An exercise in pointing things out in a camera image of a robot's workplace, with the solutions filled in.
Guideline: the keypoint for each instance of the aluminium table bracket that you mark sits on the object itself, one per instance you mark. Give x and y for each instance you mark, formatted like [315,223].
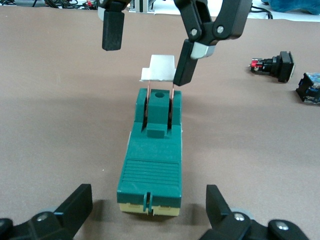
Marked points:
[141,6]

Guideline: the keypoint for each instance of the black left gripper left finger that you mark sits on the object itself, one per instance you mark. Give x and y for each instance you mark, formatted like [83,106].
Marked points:
[65,220]

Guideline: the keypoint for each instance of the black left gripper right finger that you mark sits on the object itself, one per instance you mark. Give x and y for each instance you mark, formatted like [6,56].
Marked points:
[222,222]

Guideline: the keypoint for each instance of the black square pushbutton red terminal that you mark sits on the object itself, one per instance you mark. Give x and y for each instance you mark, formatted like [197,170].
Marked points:
[282,66]

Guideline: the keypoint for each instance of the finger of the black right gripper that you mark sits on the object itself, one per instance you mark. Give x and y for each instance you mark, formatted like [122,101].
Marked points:
[185,65]
[112,32]

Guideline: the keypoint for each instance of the green pushbutton blue contact block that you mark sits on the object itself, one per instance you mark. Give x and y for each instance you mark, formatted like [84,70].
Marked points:
[310,87]

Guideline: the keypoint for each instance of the teal cloth bundle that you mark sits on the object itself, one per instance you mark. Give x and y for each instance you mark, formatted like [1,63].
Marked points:
[292,5]

